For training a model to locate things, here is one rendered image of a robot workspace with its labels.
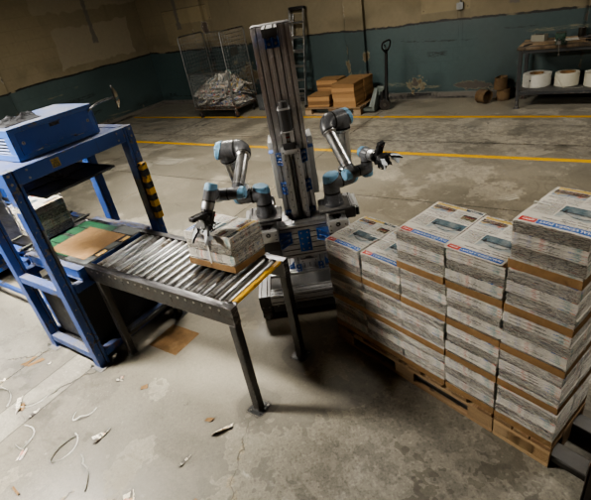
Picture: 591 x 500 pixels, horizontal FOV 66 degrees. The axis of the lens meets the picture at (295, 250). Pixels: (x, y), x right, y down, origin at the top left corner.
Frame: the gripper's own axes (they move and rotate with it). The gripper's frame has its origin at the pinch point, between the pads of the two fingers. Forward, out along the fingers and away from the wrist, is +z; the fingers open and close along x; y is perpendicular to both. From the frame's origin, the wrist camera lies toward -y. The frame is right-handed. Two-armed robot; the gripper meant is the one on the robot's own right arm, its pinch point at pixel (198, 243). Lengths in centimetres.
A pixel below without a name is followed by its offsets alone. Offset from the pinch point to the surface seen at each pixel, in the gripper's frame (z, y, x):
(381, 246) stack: -15, 62, -84
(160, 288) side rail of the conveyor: 30.4, -3.3, 22.9
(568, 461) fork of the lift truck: 72, 70, -192
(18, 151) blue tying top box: -37, -51, 112
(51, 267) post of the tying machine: 32, -27, 101
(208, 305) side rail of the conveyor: 31.9, -2.6, -17.1
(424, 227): -28, 38, -115
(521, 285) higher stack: -8, 21, -164
